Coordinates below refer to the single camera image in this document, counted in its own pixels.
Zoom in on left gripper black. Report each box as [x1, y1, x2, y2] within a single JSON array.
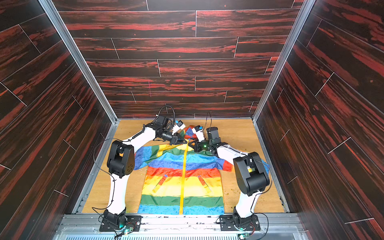
[[161, 130, 188, 147]]

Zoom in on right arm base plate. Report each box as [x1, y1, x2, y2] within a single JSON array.
[[216, 215, 261, 231]]

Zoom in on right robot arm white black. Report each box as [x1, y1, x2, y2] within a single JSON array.
[[189, 139, 270, 228]]

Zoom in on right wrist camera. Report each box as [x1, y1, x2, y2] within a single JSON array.
[[207, 127, 220, 141]]

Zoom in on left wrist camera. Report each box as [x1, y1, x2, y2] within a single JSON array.
[[155, 115, 169, 130]]

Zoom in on aluminium corner post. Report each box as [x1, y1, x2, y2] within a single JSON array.
[[38, 0, 118, 124], [252, 0, 316, 125]]

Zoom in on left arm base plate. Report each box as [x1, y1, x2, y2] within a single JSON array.
[[99, 215, 142, 234]]

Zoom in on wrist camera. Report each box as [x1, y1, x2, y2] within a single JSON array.
[[155, 115, 169, 130], [207, 127, 220, 141]]

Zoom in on aluminium corner post left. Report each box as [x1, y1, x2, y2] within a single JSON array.
[[38, 0, 118, 124]]

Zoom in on aluminium front rail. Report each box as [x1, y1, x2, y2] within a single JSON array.
[[54, 213, 310, 240]]

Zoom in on rainbow striped kids jacket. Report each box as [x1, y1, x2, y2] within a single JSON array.
[[133, 125, 270, 216]]

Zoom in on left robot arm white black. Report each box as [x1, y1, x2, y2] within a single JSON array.
[[103, 124, 188, 229]]

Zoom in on aluminium corner post right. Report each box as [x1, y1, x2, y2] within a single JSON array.
[[252, 0, 316, 125]]

